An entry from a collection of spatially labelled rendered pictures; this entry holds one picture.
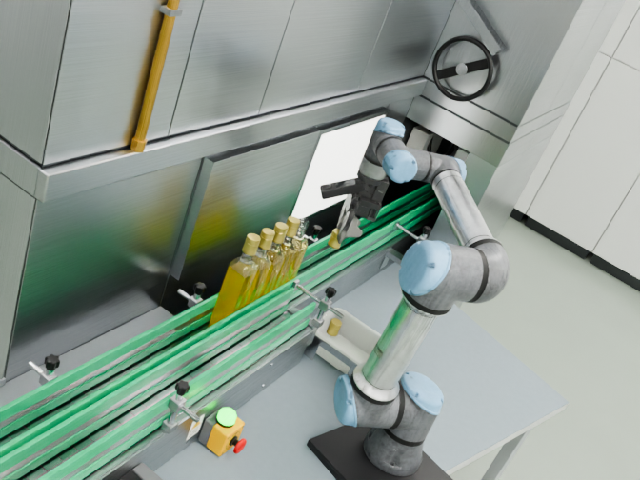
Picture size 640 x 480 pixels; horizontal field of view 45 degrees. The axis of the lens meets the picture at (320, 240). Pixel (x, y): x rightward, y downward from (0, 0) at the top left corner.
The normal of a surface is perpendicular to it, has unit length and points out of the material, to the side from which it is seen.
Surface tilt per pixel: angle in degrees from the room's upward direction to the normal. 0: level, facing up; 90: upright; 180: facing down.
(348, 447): 3
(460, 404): 0
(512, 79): 90
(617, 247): 90
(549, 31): 90
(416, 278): 83
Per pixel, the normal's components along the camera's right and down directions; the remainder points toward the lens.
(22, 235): -0.51, 0.27
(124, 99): 0.79, 0.51
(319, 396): 0.33, -0.81
